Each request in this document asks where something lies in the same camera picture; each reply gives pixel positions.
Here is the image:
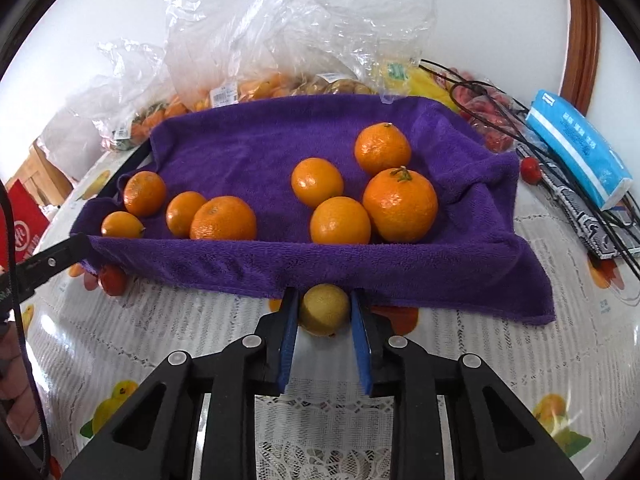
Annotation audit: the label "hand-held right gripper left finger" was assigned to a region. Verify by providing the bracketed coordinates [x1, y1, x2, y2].
[62, 287, 301, 480]

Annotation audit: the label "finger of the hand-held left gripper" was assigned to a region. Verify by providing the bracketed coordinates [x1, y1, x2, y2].
[12, 232, 92, 293]

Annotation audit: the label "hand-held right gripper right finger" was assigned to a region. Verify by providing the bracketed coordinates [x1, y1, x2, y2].
[350, 287, 583, 480]

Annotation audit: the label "yellowish small citrus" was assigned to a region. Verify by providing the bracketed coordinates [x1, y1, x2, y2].
[299, 283, 351, 337]

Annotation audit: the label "small smooth orange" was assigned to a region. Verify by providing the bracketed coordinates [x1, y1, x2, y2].
[101, 211, 146, 239]
[165, 191, 208, 239]

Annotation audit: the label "black tray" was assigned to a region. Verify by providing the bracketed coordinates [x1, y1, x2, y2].
[97, 142, 156, 201]

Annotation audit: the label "orange mandarin with green stem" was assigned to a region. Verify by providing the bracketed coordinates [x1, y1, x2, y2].
[362, 166, 439, 243]

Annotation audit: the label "person's left hand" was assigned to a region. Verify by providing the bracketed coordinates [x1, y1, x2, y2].
[0, 322, 41, 443]

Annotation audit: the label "red paper bag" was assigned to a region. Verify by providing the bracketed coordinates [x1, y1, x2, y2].
[0, 178, 51, 271]

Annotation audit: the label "purple towel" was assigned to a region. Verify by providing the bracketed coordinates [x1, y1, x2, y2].
[70, 94, 557, 326]

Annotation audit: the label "wooden chair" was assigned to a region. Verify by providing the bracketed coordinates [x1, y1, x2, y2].
[27, 140, 76, 206]

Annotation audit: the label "white plastic bag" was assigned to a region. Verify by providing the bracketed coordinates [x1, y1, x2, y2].
[39, 72, 108, 181]

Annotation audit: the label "clear bag of mandarins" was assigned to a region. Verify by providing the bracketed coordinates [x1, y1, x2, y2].
[92, 37, 188, 153]

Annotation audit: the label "grey patterned pouch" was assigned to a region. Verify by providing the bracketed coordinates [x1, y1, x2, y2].
[515, 142, 640, 261]

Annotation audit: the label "bag of cherry tomatoes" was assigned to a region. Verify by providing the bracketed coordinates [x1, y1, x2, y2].
[432, 67, 523, 153]

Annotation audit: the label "yellow snack package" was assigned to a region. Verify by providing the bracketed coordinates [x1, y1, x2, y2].
[372, 57, 461, 113]

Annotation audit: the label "blue tissue pack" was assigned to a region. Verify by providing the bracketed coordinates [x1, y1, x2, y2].
[525, 90, 633, 211]

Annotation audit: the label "clear bag of golden berries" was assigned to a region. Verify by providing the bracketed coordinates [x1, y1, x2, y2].
[270, 0, 436, 103]

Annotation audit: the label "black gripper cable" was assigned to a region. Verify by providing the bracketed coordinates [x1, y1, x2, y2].
[0, 180, 51, 478]

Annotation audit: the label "black cables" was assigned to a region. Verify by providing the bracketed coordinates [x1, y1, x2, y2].
[417, 59, 640, 306]

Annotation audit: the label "brown wooden door frame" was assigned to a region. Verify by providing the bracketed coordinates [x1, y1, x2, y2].
[560, 0, 601, 116]

